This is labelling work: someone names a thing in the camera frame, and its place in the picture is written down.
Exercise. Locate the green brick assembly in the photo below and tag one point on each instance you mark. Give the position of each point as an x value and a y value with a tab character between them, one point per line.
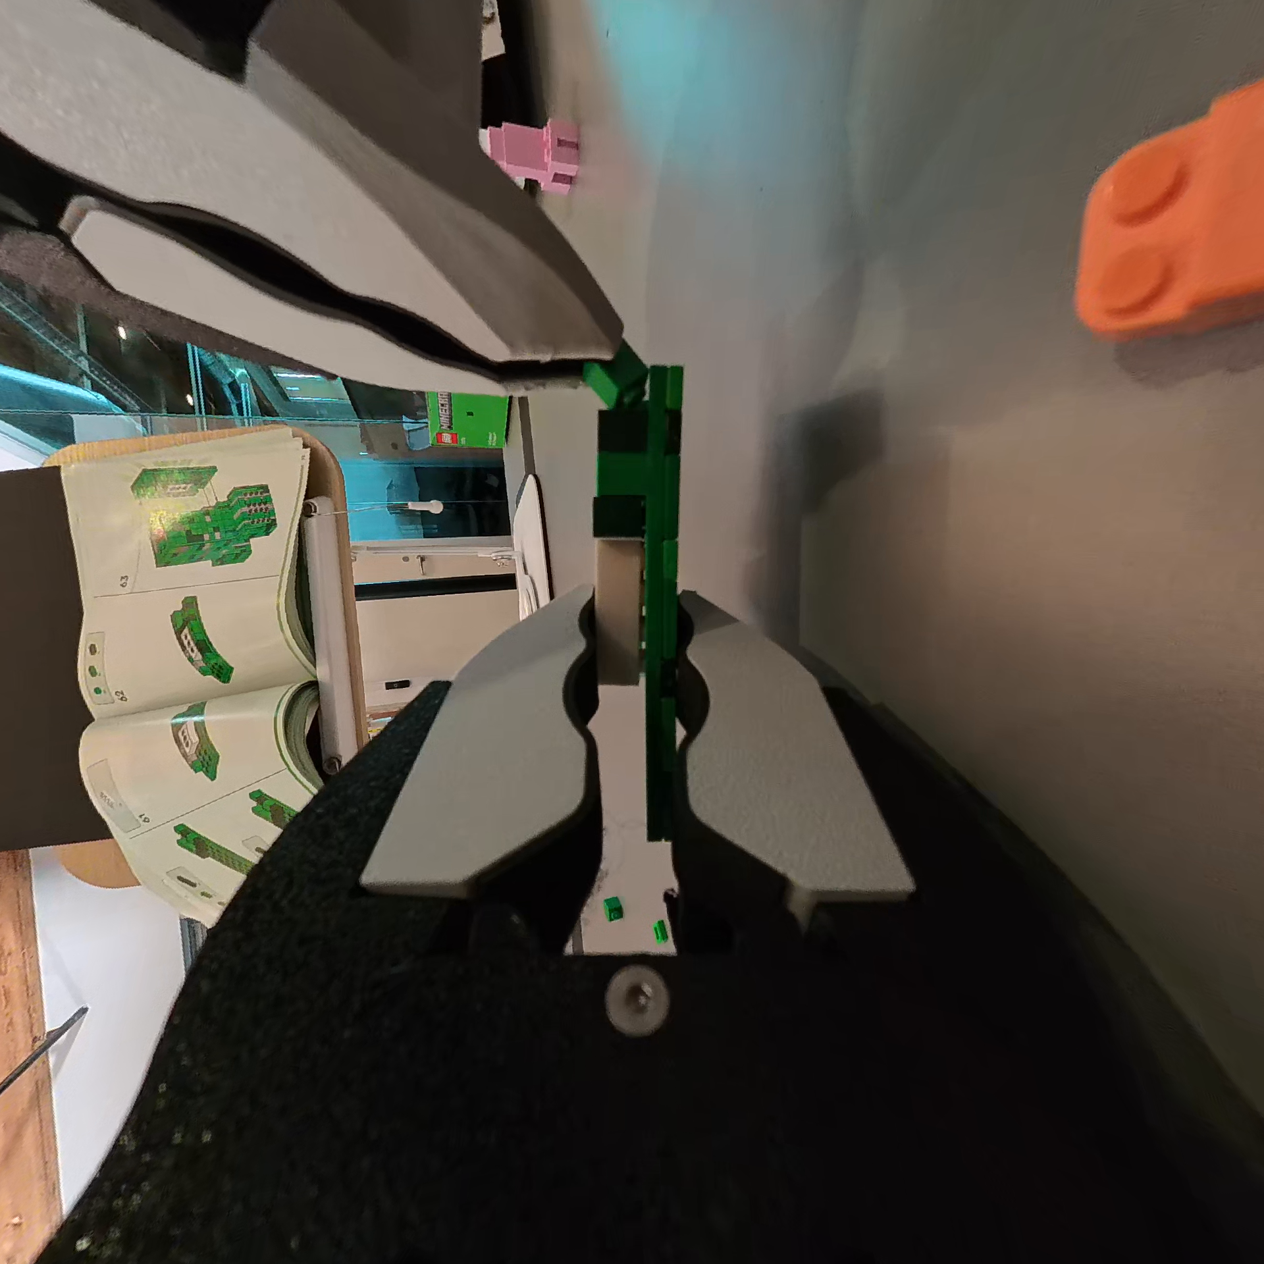
662	493

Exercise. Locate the white rounded base plate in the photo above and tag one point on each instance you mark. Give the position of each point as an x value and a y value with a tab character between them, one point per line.
534	543

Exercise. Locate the white page holder rod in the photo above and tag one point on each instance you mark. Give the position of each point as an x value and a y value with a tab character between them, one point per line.
331	641

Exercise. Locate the large glass window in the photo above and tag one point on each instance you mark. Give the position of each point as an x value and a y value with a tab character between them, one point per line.
60	395

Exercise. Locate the green toy set box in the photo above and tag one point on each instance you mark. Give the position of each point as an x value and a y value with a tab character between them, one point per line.
474	419

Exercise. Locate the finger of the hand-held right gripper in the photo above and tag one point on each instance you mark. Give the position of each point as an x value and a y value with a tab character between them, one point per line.
198	265
346	177

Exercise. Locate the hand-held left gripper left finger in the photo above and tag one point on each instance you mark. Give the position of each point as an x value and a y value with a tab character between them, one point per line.
485	780

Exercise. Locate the orange brick separator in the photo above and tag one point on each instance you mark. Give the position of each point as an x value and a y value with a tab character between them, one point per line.
1176	227

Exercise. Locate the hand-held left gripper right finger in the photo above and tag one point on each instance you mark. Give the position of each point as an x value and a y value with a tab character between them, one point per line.
790	789

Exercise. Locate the black flat panel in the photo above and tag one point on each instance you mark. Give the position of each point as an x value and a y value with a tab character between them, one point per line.
41	652

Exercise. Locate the pink brick pig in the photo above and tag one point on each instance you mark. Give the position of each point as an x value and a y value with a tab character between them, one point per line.
534	153

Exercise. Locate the thin black rod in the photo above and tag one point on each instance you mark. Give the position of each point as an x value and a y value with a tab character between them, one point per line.
44	1049

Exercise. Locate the wooden booklet stand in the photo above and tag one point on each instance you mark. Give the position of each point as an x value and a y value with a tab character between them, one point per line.
326	473

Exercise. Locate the building instruction booklet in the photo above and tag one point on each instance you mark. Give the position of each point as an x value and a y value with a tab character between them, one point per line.
189	612

